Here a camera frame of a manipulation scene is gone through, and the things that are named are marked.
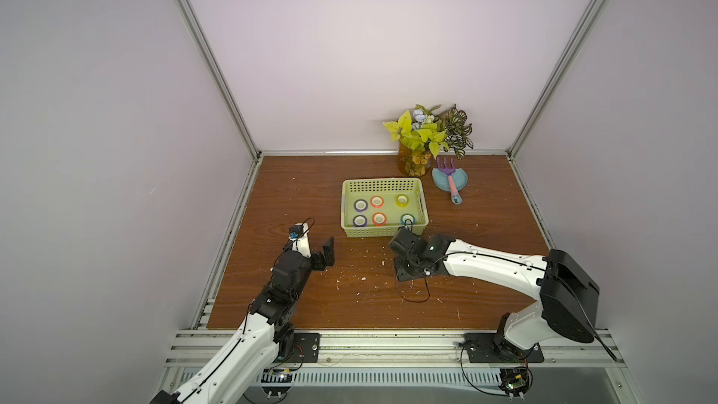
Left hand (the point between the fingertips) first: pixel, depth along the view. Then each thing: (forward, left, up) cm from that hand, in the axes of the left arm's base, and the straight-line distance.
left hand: (322, 237), depth 82 cm
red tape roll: (+13, -17, -11) cm, 24 cm away
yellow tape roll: (+21, -26, -11) cm, 36 cm away
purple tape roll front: (+12, -11, -11) cm, 20 cm away
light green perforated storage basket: (+27, -21, -10) cm, 35 cm away
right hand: (-6, -24, -6) cm, 25 cm away
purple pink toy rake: (+38, -47, -12) cm, 62 cm away
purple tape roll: (+20, -10, -12) cm, 25 cm away
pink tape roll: (+21, -17, -11) cm, 29 cm away
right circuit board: (-33, -52, -14) cm, 63 cm away
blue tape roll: (+13, -28, -11) cm, 33 cm away
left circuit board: (-34, +10, -16) cm, 39 cm away
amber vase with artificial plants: (+33, -33, +13) cm, 49 cm away
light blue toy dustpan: (+32, -43, -12) cm, 55 cm away
